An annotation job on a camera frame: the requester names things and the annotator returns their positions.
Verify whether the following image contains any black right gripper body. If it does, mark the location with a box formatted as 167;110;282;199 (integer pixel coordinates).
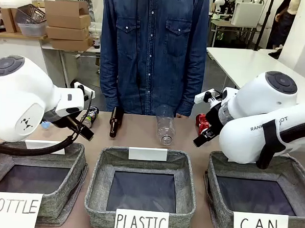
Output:
204;104;225;136

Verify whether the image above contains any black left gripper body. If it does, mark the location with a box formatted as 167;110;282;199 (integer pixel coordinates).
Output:
42;107;86;135

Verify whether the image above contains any crushed black soda can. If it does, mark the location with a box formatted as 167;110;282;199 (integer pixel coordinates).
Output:
80;105;100;129

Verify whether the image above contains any crushed red soda can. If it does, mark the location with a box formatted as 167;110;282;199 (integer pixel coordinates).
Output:
194;113;213;136

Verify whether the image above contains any grey fabric basket bottle label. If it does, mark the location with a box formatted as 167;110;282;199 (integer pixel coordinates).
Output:
0;137;89;228

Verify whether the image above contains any grey fabric basket plastic label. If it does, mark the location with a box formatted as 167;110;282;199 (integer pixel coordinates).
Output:
83;144;200;228

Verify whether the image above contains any grey fabric basket can label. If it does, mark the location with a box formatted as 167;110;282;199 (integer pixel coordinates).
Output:
201;149;305;228

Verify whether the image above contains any white paper sign CAN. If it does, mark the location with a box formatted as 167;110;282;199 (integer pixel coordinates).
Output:
232;211;290;228

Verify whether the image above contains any black mesh basket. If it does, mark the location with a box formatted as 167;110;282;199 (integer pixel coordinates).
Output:
14;3;48;26

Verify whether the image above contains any brown glass bottle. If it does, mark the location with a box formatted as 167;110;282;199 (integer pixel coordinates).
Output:
109;106;125;139

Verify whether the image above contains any blank white card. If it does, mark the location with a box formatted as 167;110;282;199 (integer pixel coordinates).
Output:
128;146;168;162
24;139;66;156

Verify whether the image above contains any clear plastic bottle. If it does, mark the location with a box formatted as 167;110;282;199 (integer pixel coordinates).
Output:
154;104;178;147

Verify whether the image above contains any large white table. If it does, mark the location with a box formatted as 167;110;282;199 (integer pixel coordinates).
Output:
203;46;305;93

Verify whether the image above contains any flat cardboard box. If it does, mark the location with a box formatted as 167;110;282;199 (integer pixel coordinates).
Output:
45;12;92;30
43;0;91;19
45;24;91;42
49;35;93;53

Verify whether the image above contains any dark drink bottle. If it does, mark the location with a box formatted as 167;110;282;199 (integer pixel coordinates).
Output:
92;33;102;50

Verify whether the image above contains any white side table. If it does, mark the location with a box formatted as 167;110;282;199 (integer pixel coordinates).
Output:
0;31;102;90

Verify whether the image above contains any black object on white table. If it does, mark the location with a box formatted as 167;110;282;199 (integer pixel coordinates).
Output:
267;47;284;60

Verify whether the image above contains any green framed workbench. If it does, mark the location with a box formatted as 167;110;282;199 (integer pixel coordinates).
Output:
207;17;258;50

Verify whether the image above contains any person in denim shirt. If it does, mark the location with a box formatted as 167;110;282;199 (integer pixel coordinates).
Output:
96;0;210;120

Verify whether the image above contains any clear plastic bin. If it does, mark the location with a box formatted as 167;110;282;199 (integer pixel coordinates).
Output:
17;19;49;38

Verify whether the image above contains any white paper sign PLASTIC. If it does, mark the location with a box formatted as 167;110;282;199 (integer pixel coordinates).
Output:
114;208;171;228

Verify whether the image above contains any white paper sign BOTTLE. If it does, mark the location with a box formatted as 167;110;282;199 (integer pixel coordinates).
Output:
0;191;44;228

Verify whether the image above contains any black tripod pole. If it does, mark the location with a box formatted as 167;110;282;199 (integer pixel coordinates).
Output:
252;0;275;52

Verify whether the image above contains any white box on bench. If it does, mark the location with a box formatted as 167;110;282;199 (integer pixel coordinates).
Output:
230;1;264;28

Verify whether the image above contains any person in dark clothes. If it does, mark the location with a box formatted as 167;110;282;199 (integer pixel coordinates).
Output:
266;0;302;52

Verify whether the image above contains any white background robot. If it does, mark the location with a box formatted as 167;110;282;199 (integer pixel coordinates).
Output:
211;0;236;15

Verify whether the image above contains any small upright cardboard box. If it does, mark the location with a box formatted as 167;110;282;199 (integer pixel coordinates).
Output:
0;7;24;34

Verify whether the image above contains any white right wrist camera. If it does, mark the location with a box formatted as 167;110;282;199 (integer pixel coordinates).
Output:
194;88;224;106

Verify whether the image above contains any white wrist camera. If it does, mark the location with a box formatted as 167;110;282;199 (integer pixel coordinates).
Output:
194;88;224;106
69;81;94;102

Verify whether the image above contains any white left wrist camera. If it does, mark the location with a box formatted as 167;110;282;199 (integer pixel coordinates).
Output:
69;81;94;102

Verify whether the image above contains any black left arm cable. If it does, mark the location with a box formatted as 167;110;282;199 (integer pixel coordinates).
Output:
0;86;96;160

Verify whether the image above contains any black right arm strap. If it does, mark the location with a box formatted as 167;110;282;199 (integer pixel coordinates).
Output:
255;118;288;171

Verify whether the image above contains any black right arm cable sleeve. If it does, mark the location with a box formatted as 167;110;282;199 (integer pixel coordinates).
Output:
278;117;305;143

